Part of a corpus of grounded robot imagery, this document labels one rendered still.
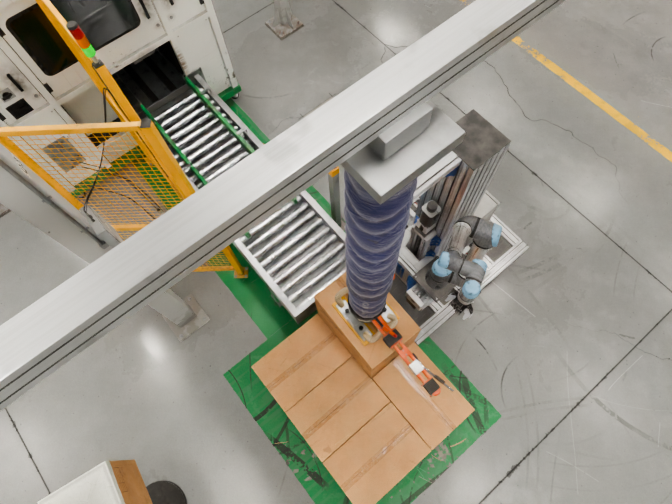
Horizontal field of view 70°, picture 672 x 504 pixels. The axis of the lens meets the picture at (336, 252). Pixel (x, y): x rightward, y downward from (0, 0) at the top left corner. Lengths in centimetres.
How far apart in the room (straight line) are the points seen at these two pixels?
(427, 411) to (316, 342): 89
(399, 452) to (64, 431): 262
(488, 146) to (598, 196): 272
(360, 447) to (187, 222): 257
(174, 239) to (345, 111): 47
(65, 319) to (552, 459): 368
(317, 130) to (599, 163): 429
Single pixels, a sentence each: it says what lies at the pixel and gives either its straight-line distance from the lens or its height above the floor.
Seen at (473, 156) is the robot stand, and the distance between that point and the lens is 234.
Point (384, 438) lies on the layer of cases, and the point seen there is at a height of 54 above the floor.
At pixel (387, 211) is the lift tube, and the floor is 260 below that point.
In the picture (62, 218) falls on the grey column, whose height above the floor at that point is 196.
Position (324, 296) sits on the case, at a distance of 313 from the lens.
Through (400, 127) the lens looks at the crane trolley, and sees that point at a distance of 122.
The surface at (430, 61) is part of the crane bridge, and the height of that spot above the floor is 305.
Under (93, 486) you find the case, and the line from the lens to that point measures 326.
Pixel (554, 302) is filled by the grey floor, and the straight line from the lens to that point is 443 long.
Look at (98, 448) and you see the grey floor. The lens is 440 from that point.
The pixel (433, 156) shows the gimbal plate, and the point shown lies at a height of 287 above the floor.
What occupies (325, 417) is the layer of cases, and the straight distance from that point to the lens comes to 340.
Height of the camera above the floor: 393
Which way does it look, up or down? 68 degrees down
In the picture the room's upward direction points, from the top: 5 degrees counter-clockwise
